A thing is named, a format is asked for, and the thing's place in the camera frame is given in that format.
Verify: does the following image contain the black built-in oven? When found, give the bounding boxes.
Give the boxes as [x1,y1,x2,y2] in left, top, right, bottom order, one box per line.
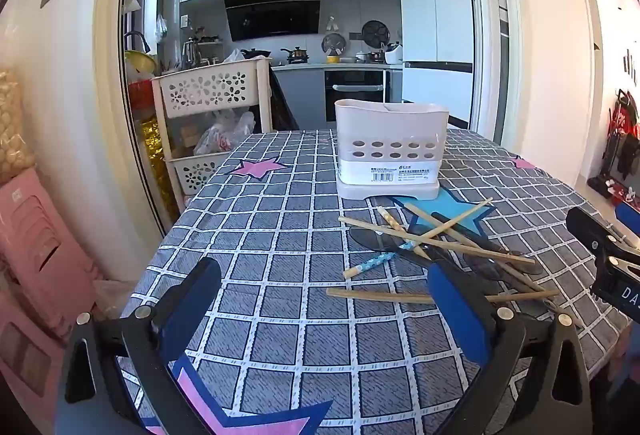
[324,69,387,122]

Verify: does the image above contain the black range hood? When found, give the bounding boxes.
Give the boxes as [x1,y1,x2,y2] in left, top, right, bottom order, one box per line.
[223,0,322,41]

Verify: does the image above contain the grey checked star tablecloth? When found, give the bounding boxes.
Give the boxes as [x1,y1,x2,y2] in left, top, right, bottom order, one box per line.
[115,129,633,435]

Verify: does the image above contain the yellow bowl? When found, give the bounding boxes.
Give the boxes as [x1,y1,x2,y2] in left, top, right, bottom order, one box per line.
[125,50,158,73]

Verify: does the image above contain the bag of pale snacks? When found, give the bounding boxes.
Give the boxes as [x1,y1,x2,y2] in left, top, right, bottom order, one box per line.
[0,69,37,183]

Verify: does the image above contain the clear plastic bag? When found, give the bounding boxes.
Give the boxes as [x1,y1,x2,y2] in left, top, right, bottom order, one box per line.
[193,110,256,156]

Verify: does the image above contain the red and black hanging bags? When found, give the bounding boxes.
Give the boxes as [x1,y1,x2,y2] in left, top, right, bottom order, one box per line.
[602,88,640,176]

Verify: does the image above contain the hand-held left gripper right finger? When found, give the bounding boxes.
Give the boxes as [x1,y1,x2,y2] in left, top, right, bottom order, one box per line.
[426,260,594,435]

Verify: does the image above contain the bamboo chopstick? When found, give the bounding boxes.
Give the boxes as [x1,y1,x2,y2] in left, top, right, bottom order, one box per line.
[338,216,536,264]
[403,203,549,294]
[326,287,561,305]
[405,198,494,239]

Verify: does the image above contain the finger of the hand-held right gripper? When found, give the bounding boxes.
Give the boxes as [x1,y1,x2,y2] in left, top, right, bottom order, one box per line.
[566,206,632,257]
[614,202,640,248]

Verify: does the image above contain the white plastic utensil holder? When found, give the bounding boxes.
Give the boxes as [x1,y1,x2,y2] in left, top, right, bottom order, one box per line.
[334,98,441,201]

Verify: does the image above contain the hanging black pan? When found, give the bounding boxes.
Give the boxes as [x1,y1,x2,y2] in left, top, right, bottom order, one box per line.
[361,20,391,45]

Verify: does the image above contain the gold foil bag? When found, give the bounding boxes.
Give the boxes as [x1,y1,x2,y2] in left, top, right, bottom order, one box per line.
[140,118,173,188]

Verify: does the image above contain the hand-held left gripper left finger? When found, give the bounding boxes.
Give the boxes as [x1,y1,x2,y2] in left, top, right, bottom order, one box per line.
[55,256,223,435]

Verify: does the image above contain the white refrigerator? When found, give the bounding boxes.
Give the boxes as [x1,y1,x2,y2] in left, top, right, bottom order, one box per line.
[398,0,476,128]

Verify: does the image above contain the beige plastic storage trolley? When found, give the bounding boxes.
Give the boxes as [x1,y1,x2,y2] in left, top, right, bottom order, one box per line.
[151,57,274,212]

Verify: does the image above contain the pink plastic stool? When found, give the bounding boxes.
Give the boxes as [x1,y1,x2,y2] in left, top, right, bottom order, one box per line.
[0,168,103,416]

